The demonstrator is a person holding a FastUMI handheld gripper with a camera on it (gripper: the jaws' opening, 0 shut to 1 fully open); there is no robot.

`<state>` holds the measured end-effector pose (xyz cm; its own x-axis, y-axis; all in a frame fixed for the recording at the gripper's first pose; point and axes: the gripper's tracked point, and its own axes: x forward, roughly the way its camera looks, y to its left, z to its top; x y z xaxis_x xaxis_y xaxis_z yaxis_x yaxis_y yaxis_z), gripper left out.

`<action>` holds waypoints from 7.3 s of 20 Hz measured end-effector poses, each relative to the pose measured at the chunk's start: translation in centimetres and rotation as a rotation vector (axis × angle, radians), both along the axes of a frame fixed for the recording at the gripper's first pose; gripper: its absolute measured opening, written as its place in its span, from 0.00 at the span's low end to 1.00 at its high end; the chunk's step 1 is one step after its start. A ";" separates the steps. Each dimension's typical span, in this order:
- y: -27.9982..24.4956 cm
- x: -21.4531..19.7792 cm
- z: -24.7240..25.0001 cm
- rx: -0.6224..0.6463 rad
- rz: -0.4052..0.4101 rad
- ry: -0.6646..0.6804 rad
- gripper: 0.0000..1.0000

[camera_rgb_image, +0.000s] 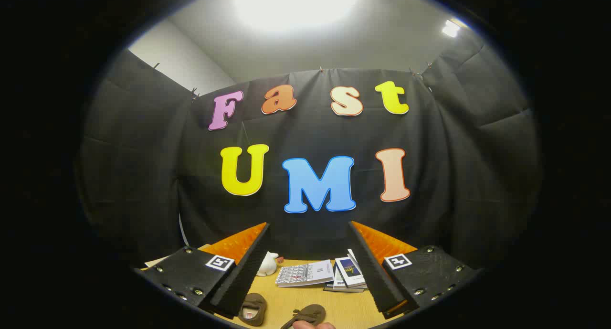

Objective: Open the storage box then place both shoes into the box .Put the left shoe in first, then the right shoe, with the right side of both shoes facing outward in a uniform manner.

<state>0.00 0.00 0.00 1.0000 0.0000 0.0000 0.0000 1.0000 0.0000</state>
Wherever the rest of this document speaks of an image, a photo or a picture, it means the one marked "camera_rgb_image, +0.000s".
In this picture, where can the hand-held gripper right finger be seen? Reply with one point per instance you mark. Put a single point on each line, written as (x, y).
(377, 281)

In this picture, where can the brown fleece shoe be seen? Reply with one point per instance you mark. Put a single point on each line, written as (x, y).
(308, 313)
(253, 304)

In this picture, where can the small ceiling light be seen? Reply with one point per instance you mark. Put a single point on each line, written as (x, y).
(450, 28)

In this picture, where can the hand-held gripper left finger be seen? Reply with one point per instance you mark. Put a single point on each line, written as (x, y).
(238, 281)

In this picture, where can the dark cover book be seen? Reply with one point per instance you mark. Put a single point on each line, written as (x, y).
(329, 288)

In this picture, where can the white book with black print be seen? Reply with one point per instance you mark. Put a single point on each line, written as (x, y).
(338, 283)

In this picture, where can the grey patterned book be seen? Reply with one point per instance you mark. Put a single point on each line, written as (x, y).
(305, 273)

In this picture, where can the large ceiling light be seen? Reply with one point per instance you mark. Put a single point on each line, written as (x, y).
(296, 4)

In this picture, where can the white duck plush toy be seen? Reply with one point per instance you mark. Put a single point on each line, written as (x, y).
(266, 266)

